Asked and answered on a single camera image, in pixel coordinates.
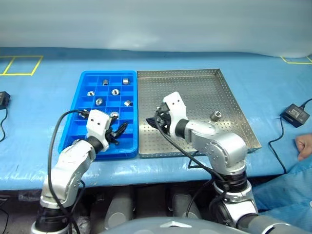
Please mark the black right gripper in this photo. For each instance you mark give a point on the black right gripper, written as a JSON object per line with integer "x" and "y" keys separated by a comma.
{"x": 163, "y": 122}

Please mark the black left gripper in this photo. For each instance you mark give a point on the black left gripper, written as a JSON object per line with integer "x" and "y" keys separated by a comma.
{"x": 113, "y": 137}

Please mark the blue sleeved person forearm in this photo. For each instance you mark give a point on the blue sleeved person forearm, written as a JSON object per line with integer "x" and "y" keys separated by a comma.
{"x": 287, "y": 187}

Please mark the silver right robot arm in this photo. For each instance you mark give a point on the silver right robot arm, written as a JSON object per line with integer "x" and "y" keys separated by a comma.
{"x": 219, "y": 146}

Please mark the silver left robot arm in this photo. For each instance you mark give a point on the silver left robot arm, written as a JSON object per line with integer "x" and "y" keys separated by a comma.
{"x": 65, "y": 170}

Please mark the blue compartment tray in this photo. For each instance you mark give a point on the blue compartment tray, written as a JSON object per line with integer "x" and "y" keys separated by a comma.
{"x": 83, "y": 85}

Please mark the black device edge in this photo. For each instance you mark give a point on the black device edge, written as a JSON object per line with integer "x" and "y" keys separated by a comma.
{"x": 3, "y": 100}

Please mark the black device box with label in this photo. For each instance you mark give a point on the black device box with label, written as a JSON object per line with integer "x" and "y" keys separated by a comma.
{"x": 293, "y": 115}

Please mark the bare person hand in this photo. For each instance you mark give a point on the bare person hand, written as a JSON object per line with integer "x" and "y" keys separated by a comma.
{"x": 304, "y": 146}

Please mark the blue plastic table cover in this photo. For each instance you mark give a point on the blue plastic table cover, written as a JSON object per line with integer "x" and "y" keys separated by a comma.
{"x": 146, "y": 170}

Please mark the perforated metal tray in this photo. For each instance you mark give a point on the perforated metal tray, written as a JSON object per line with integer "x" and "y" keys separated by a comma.
{"x": 195, "y": 87}

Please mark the metal nut on metal tray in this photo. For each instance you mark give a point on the metal nut on metal tray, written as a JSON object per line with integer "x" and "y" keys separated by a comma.
{"x": 216, "y": 115}

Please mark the grey rounded shape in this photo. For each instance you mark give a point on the grey rounded shape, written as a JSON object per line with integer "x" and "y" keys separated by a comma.
{"x": 186, "y": 207}
{"x": 119, "y": 212}

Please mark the grey robot torso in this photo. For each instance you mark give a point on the grey robot torso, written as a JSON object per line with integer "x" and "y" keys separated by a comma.
{"x": 170, "y": 226}

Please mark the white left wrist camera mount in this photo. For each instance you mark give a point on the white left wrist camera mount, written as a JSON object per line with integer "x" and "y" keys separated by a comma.
{"x": 97, "y": 120}

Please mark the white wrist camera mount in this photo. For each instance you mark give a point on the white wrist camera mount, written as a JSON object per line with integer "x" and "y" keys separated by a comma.
{"x": 174, "y": 102}
{"x": 97, "y": 120}

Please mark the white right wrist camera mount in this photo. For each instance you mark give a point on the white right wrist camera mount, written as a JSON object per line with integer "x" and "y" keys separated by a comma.
{"x": 174, "y": 102}

